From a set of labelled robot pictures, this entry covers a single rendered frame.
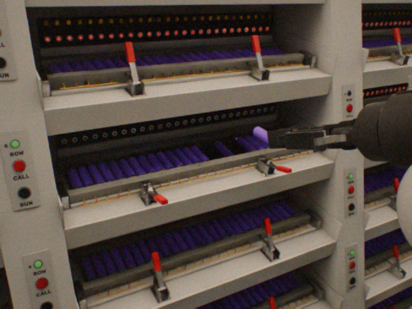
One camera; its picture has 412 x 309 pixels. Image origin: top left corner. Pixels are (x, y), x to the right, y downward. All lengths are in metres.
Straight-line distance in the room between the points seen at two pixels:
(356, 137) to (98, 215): 0.44
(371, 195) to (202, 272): 0.55
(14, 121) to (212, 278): 0.49
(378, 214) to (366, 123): 0.67
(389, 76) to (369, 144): 0.59
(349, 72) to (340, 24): 0.11
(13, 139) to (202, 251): 0.45
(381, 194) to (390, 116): 0.74
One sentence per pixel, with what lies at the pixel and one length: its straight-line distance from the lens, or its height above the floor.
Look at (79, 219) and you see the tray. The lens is 0.72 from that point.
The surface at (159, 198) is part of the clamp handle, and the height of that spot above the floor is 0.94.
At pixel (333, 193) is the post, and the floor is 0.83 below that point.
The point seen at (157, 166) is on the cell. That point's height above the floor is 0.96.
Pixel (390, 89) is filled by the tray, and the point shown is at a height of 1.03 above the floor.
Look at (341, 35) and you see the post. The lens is 0.96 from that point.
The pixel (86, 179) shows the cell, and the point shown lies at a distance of 0.78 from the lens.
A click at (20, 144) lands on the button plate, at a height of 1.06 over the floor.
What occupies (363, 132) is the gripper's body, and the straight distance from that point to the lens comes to 0.52.
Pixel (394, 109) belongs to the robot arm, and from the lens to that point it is 0.49.
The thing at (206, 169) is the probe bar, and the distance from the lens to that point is 0.82.
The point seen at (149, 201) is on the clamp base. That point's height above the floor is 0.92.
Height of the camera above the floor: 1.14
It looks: 12 degrees down
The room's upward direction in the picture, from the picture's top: 5 degrees counter-clockwise
